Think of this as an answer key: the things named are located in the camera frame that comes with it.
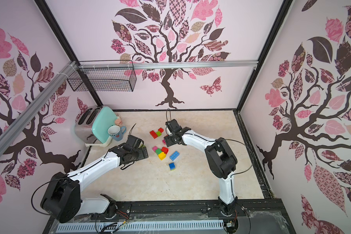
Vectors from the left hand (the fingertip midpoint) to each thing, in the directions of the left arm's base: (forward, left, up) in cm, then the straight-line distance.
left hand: (140, 157), depth 87 cm
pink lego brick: (+9, -8, -4) cm, 12 cm away
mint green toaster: (+16, +30, +12) cm, 37 cm away
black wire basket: (+45, +26, +28) cm, 59 cm away
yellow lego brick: (+3, -13, -4) cm, 13 cm away
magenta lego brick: (+13, -13, -4) cm, 19 cm away
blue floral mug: (+17, +18, +4) cm, 25 cm away
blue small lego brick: (-4, -19, -3) cm, 20 cm away
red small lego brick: (+25, -11, -5) cm, 27 cm away
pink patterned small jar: (+26, +19, +4) cm, 32 cm away
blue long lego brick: (+3, -21, -4) cm, 21 cm away
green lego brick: (+6, -10, -4) cm, 13 cm away
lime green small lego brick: (+21, -9, -4) cm, 23 cm away
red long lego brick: (+21, -5, -5) cm, 22 cm away
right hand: (+13, -18, +2) cm, 23 cm away
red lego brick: (+7, -14, -4) cm, 17 cm away
